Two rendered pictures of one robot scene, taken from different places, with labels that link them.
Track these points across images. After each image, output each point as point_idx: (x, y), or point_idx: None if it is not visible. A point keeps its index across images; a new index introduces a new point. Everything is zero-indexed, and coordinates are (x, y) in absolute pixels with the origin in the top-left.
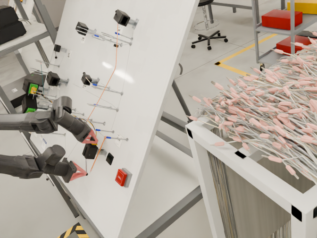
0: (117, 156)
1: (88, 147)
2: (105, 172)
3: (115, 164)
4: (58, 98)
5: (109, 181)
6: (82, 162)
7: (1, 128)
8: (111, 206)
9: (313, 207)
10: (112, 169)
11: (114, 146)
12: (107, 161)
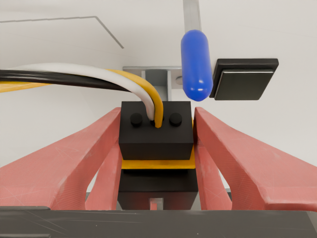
0: (314, 43)
1: (179, 195)
2: (225, 119)
3: (302, 75)
4: None
5: (268, 128)
6: (30, 150)
7: None
8: (310, 155)
9: None
10: (280, 98)
11: (257, 13)
12: (235, 98)
